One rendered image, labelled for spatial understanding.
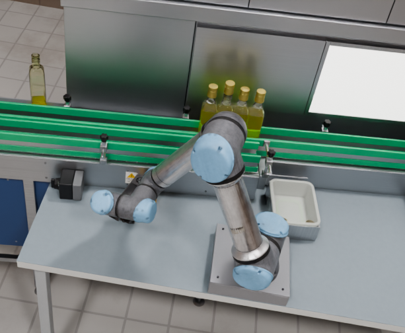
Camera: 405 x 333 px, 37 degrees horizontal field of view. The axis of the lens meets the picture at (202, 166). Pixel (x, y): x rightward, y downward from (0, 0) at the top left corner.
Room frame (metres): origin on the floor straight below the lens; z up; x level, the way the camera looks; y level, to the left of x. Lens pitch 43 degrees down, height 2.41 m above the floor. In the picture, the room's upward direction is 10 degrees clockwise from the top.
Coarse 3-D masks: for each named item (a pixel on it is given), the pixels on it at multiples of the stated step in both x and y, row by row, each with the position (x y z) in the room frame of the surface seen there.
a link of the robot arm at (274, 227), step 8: (256, 216) 1.28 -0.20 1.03; (264, 216) 1.29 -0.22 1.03; (272, 216) 1.30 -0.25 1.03; (280, 216) 1.31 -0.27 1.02; (264, 224) 1.25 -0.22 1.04; (272, 224) 1.26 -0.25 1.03; (280, 224) 1.27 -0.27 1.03; (264, 232) 1.22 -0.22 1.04; (272, 232) 1.22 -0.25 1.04; (280, 232) 1.23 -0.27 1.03; (272, 240) 1.20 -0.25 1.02; (280, 240) 1.22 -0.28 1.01; (280, 248) 1.20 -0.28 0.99
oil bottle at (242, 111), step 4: (236, 104) 1.76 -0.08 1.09; (236, 108) 1.74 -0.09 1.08; (240, 108) 1.74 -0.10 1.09; (244, 108) 1.75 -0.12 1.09; (236, 112) 1.74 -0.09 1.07; (240, 112) 1.74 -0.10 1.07; (244, 112) 1.74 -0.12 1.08; (240, 116) 1.74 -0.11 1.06; (244, 116) 1.74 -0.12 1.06; (244, 120) 1.74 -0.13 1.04
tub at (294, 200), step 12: (276, 180) 1.66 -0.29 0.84; (288, 180) 1.67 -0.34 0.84; (276, 192) 1.66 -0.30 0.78; (288, 192) 1.67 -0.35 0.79; (300, 192) 1.67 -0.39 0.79; (312, 192) 1.63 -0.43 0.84; (276, 204) 1.61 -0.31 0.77; (288, 204) 1.62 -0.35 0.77; (300, 204) 1.63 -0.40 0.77; (312, 204) 1.59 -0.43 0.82; (288, 216) 1.56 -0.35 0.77; (300, 216) 1.57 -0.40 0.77; (312, 216) 1.55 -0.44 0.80
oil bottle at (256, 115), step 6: (252, 108) 1.76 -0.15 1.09; (258, 108) 1.76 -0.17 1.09; (252, 114) 1.74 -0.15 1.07; (258, 114) 1.75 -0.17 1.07; (252, 120) 1.74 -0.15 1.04; (258, 120) 1.74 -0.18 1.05; (246, 126) 1.74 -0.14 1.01; (252, 126) 1.74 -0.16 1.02; (258, 126) 1.75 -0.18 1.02; (252, 132) 1.74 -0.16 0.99; (258, 132) 1.75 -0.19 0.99
